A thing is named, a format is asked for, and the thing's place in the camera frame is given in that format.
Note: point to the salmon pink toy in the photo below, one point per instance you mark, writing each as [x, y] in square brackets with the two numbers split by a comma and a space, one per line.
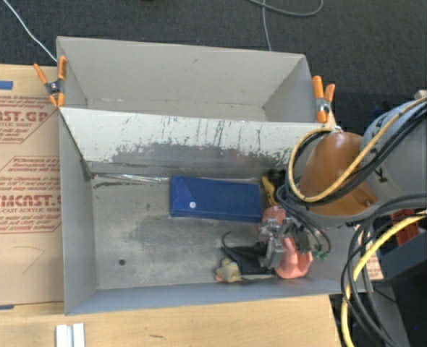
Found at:
[295, 266]

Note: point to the brown cardboard board, red print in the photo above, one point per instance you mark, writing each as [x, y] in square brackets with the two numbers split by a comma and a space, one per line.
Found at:
[21, 208]

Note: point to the grey metal bin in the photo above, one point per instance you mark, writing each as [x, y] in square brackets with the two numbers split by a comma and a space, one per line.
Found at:
[184, 244]

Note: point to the blue flat box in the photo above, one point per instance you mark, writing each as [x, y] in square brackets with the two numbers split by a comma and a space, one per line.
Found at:
[217, 199]

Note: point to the yellow and black tool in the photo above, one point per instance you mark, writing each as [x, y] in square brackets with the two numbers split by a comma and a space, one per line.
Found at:
[269, 190]

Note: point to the black folded object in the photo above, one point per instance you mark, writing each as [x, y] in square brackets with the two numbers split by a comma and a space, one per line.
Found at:
[248, 259]

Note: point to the pale yellow soft toy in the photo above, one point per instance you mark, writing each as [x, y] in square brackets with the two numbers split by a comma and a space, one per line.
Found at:
[228, 271]

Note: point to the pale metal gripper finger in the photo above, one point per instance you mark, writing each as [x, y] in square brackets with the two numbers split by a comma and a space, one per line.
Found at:
[274, 254]
[270, 228]

